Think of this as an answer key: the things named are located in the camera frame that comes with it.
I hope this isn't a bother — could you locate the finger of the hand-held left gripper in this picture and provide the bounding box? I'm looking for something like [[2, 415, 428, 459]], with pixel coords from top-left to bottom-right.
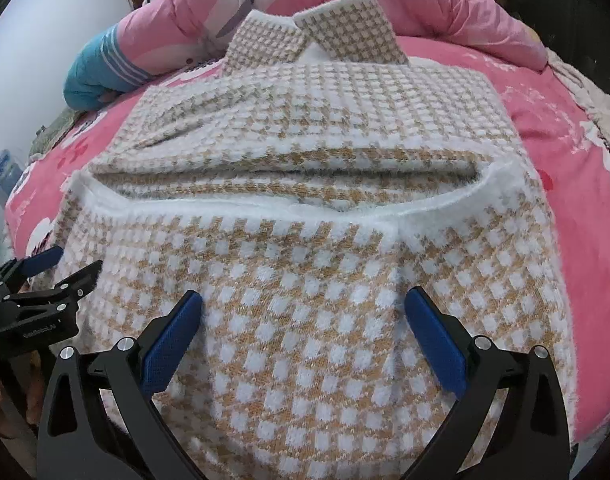
[[0, 246, 64, 293], [5, 260, 104, 313]]

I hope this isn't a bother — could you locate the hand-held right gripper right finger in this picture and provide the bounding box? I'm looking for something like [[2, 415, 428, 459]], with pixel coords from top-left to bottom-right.
[[402, 286, 572, 480]]

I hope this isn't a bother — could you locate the black padded headboard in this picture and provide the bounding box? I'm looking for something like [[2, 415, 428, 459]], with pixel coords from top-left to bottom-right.
[[490, 0, 610, 96]]

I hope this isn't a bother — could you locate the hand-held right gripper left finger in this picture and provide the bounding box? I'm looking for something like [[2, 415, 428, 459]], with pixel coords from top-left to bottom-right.
[[36, 290, 206, 480]]

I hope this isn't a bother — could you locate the beige white houndstooth sweater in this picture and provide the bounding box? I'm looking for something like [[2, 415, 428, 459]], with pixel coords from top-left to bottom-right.
[[45, 0, 578, 480]]

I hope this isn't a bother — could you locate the pink floral bed sheet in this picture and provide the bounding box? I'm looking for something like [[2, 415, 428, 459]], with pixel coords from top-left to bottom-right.
[[4, 35, 610, 441]]

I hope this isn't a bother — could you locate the green patterned cloth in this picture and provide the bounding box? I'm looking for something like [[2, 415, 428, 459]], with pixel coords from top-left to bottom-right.
[[28, 107, 81, 161]]

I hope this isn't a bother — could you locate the cream fluffy blanket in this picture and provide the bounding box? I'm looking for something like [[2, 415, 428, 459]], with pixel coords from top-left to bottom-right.
[[545, 47, 610, 171]]

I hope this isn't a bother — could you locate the blue plastic container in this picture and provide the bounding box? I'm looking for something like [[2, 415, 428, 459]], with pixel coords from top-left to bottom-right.
[[0, 149, 23, 196]]

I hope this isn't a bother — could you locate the pink printed quilt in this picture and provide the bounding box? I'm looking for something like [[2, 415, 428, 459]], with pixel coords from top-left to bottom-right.
[[64, 0, 550, 111]]

